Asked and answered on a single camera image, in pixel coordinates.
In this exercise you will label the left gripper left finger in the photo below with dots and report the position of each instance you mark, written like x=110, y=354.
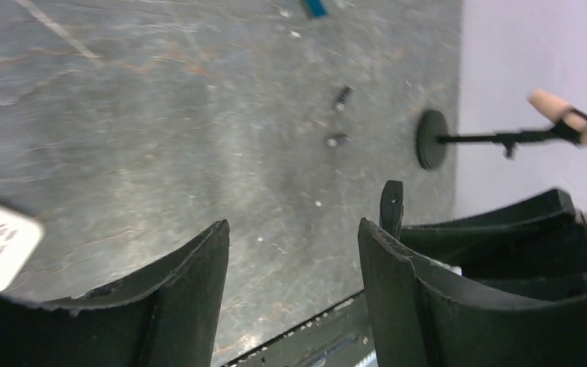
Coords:
x=164, y=314

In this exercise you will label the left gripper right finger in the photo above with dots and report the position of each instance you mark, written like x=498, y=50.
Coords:
x=422, y=314

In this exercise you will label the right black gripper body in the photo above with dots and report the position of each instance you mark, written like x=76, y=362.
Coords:
x=535, y=248

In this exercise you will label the grey blue lego plate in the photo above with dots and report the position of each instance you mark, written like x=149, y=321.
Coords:
x=314, y=8

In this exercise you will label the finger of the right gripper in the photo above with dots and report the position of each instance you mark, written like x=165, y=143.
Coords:
x=392, y=207

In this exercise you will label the black microphone stand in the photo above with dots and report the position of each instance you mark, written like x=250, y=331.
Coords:
x=432, y=137

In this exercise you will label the beige foam microphone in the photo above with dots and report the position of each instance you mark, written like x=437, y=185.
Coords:
x=569, y=123

